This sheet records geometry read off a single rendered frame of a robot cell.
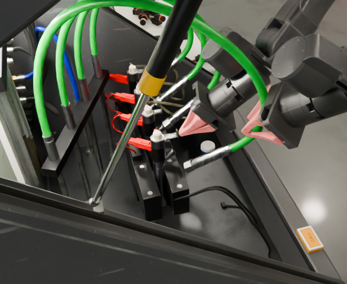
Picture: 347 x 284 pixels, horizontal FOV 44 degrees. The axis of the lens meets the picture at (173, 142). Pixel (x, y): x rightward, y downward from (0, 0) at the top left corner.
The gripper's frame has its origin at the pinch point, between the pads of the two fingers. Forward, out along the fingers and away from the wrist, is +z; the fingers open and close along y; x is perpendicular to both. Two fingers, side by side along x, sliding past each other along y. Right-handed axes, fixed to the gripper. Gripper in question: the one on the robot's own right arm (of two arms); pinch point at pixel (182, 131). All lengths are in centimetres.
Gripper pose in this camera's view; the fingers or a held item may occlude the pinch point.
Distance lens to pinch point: 85.9
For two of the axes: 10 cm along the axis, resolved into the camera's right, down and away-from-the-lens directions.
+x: 0.2, 6.8, -7.3
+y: -7.2, -4.9, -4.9
